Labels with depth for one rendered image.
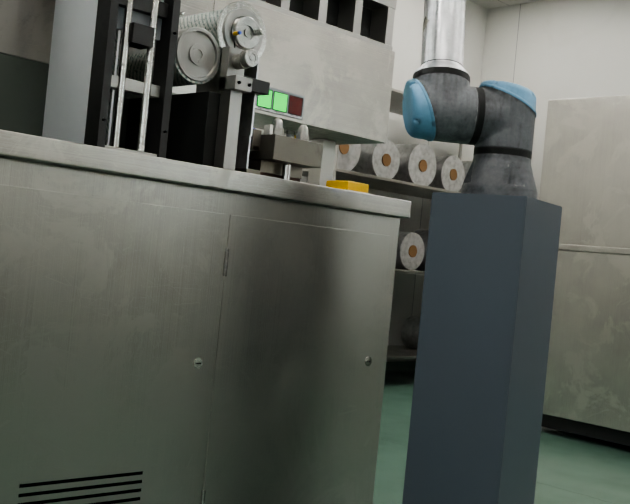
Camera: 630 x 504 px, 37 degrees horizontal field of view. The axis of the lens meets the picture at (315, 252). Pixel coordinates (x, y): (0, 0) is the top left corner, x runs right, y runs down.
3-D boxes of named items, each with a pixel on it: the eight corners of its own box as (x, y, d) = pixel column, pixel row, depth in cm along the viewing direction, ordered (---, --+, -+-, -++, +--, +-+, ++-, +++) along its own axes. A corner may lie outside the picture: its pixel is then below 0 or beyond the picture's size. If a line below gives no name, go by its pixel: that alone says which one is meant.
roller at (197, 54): (174, 75, 205) (179, 21, 205) (111, 83, 223) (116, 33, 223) (217, 86, 213) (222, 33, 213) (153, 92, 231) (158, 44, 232)
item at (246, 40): (234, 15, 213) (259, 16, 218) (229, 16, 214) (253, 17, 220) (236, 49, 214) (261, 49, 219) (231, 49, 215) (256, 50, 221)
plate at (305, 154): (273, 159, 222) (275, 133, 222) (174, 160, 250) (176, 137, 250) (320, 168, 233) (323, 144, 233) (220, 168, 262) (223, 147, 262)
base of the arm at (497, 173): (547, 204, 191) (551, 156, 191) (519, 196, 179) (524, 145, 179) (479, 201, 200) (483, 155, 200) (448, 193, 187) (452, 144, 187)
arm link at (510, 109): (541, 150, 184) (548, 82, 184) (475, 143, 182) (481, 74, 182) (522, 156, 196) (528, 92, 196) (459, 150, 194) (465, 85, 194)
